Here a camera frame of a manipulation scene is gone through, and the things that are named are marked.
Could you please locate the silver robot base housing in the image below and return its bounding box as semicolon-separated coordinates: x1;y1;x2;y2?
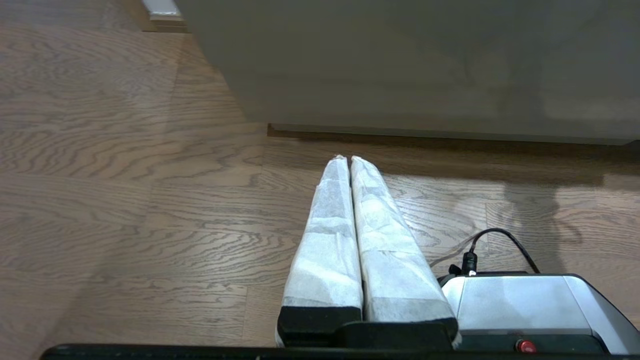
439;272;640;356

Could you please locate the glossy white wide drawer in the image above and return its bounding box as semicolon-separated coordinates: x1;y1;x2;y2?
175;0;640;146

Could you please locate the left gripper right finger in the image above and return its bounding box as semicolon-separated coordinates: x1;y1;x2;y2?
350;156;461;349

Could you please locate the black power cable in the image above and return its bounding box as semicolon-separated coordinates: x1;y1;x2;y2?
449;228;542;277

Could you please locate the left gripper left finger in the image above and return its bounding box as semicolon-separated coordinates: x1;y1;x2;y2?
276;155;364;348

